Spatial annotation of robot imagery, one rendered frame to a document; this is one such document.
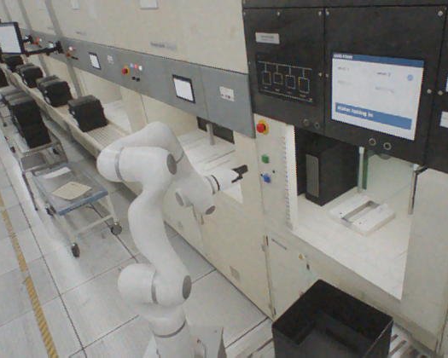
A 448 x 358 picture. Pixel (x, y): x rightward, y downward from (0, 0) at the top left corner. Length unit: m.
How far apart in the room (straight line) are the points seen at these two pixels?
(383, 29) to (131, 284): 1.00
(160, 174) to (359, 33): 0.66
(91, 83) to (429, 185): 3.64
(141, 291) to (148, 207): 0.27
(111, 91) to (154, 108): 1.52
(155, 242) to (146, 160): 0.25
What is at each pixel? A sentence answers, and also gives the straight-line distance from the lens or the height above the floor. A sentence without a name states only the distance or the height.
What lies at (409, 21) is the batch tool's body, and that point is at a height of 1.77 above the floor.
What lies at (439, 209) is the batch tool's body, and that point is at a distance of 1.13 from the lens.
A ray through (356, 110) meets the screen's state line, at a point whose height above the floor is 1.52.
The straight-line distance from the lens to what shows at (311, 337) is 1.48.
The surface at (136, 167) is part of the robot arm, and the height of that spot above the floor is 1.52.
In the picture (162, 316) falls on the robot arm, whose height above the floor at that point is 1.02.
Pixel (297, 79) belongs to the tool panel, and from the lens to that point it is 1.36.
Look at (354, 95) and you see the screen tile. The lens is 1.22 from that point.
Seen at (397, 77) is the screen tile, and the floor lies 1.63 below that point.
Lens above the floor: 1.95
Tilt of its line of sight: 30 degrees down
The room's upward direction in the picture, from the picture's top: 9 degrees counter-clockwise
